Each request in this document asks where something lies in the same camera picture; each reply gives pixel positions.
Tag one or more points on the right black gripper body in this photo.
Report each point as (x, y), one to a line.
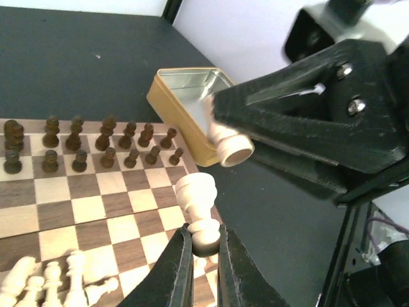
(362, 273)

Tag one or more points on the silver metal tin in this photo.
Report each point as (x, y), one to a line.
(176, 95)

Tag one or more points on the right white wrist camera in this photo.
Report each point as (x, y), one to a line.
(321, 25)

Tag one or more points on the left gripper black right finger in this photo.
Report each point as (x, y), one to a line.
(239, 281)

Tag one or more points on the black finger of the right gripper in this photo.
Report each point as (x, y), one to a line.
(303, 124)
(318, 179)

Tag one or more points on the wooden chess board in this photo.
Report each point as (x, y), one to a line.
(121, 218)

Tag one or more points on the pile of light chess pieces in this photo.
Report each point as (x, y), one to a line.
(20, 287)

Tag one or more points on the light chess piece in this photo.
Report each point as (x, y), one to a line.
(196, 194)
(232, 147)

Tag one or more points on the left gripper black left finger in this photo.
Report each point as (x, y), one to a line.
(170, 282)

